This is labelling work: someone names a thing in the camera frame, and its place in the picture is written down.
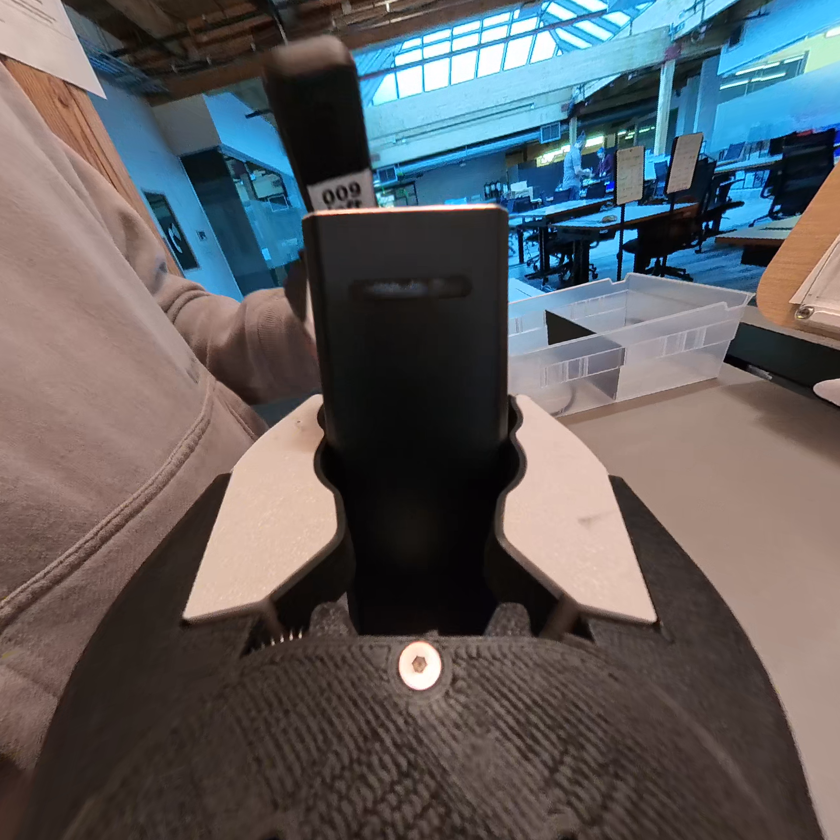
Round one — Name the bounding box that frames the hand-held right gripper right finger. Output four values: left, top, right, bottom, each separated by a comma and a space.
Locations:
489, 394, 658, 641

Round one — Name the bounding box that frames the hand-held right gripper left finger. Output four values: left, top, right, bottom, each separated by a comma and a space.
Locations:
182, 394, 356, 632

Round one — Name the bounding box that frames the black rectangular device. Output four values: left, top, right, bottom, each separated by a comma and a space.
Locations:
302, 203, 511, 636

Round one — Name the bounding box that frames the person's left forearm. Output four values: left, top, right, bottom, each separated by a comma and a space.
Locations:
156, 272, 324, 409

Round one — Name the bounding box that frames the dark glass door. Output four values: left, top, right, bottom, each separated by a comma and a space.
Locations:
179, 147, 298, 298

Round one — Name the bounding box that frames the black bin divider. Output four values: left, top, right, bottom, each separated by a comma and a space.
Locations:
545, 308, 626, 401

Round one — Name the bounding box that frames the person's grey hoodie torso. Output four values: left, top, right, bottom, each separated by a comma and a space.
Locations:
0, 60, 273, 795

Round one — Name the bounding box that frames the clear plastic bin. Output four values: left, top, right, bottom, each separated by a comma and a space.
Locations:
508, 272, 756, 418

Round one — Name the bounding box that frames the black bar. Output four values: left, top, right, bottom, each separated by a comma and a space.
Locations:
725, 305, 840, 389

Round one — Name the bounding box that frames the white paper sheet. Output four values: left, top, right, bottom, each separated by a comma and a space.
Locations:
0, 0, 107, 99

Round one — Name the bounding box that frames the long wooden work table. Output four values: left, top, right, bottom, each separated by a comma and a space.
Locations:
508, 196, 700, 284

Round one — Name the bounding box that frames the clipboard on stand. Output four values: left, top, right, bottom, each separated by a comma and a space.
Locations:
613, 144, 648, 280
665, 131, 706, 263

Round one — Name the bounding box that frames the paper sheet in plastic sleeve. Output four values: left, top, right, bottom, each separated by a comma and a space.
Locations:
791, 233, 840, 324

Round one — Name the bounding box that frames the wooden board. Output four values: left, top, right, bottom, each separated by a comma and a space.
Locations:
755, 157, 840, 342

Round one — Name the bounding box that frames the black office chair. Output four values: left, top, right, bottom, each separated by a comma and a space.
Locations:
766, 128, 838, 225
622, 156, 721, 282

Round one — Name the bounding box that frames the dark wall sign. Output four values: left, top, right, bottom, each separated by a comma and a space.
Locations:
141, 190, 199, 271

